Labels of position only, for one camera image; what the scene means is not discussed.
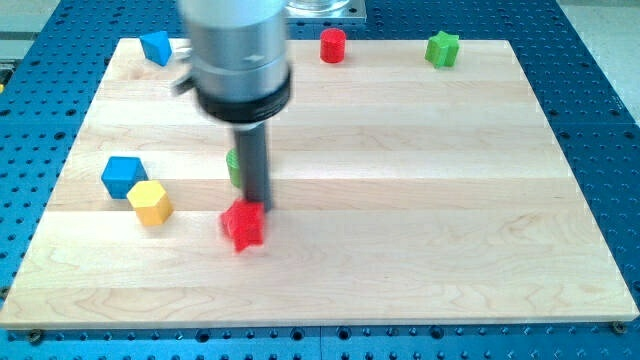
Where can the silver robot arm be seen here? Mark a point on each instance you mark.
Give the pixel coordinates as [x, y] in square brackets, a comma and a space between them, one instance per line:
[241, 74]

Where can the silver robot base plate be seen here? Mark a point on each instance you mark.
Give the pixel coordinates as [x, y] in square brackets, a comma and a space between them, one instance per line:
[326, 10]

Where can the wooden board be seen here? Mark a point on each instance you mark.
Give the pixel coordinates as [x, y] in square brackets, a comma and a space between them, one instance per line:
[403, 194]

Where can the green star block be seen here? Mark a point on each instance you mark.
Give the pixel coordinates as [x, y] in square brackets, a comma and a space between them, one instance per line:
[442, 49]

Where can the blue hexagon block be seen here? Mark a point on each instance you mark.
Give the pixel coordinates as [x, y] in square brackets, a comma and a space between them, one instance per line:
[121, 174]

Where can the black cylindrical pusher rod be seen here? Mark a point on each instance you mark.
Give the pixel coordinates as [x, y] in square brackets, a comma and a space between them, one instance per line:
[252, 154]

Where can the yellow hexagon block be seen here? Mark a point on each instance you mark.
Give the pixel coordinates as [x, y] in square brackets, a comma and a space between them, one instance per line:
[151, 202]

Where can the blue cube block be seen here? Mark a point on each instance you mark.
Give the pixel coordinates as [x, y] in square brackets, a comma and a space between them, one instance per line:
[156, 47]

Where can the red cylinder block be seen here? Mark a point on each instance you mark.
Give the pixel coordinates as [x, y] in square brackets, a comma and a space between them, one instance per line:
[332, 45]

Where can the green cylinder block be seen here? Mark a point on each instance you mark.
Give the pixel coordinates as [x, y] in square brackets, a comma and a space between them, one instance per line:
[233, 168]

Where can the red star block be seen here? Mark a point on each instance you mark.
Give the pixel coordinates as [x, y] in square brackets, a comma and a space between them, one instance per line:
[243, 223]

